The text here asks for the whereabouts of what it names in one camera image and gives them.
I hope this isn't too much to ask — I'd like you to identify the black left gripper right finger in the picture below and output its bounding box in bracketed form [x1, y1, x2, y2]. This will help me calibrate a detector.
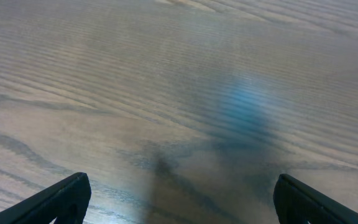
[273, 174, 358, 224]

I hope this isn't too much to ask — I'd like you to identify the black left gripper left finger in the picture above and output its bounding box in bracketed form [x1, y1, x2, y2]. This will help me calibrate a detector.
[0, 172, 91, 224]

